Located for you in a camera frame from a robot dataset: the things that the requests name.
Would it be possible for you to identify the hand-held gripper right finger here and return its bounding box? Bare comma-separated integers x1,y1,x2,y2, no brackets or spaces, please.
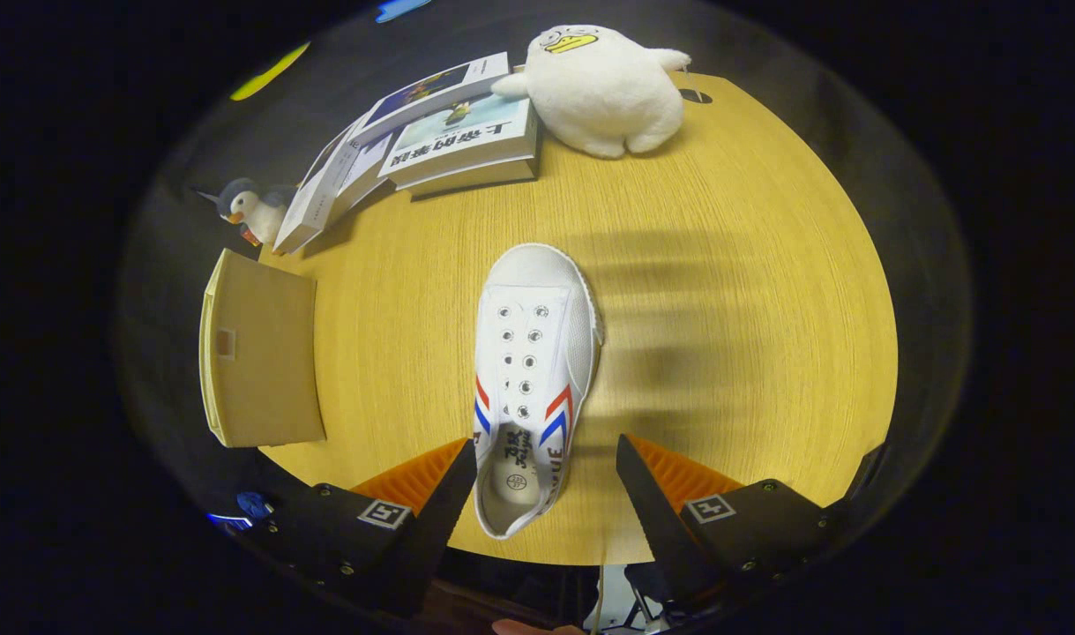
615,434,855,609

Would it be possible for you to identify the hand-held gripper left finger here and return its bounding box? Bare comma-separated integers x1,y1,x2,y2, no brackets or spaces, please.
259,438,478,618

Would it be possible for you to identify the beige fabric storage box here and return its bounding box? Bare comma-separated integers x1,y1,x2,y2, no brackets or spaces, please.
199,248,327,449

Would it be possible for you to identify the white striped canvas shoe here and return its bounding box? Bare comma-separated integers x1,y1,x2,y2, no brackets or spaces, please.
472,243,605,541

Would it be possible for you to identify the white portrait cover book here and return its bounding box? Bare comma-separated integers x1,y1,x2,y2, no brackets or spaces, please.
272,115,370,257

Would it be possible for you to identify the blue penguin plush toy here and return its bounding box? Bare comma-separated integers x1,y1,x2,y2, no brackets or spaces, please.
193,177,295,248

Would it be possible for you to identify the plain white text book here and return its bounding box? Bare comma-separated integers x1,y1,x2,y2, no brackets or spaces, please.
325,128,397,221

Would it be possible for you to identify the pale teal cover book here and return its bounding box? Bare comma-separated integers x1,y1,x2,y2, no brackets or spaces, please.
378,93,538,191

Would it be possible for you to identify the white duck plush toy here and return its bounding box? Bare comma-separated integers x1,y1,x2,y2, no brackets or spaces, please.
490,24,692,160

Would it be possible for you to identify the blue night cover book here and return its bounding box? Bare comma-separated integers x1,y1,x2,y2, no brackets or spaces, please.
347,51,511,146

